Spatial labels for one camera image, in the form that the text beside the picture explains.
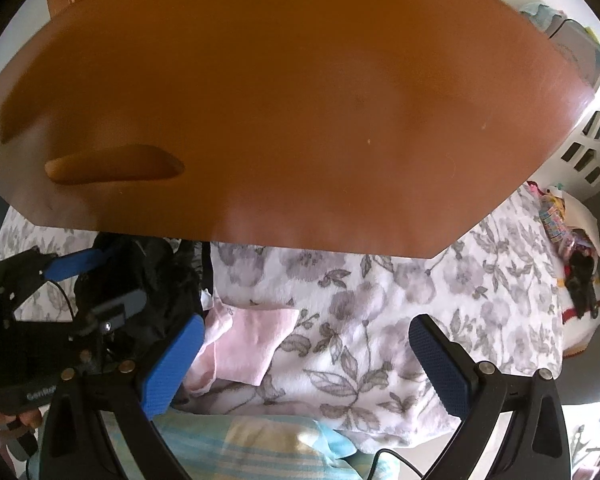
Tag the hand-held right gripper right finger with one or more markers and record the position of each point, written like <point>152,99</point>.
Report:
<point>440,370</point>

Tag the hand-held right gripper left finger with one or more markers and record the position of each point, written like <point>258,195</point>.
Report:
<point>172,365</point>

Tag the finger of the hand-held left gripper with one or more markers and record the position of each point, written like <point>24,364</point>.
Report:
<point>125,305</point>
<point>75,265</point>

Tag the black underwear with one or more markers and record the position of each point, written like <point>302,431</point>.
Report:
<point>165,280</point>

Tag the white sock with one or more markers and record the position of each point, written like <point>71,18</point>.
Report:
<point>215,320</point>

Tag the pink garment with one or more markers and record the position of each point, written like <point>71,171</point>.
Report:
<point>255,345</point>

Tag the wooden drawer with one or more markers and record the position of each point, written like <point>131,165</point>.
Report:
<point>305,110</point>

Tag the person's left hand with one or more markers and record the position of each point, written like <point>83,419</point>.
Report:
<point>30,417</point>

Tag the floral blanket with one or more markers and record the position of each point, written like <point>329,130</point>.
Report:
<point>380,310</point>

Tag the blue yellow plaid blanket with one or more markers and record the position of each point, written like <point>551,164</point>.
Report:
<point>260,445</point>

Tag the red white knitted cloth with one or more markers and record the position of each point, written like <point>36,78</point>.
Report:
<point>575,330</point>

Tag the black toy figure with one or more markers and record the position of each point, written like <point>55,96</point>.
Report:
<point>582,280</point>

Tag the colourful toy box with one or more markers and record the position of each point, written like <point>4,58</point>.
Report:
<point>554,220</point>

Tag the white lattice headboard shelf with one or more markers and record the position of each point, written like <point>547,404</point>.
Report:
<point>590,110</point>

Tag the teal cloth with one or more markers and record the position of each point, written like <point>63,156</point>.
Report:
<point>537,15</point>

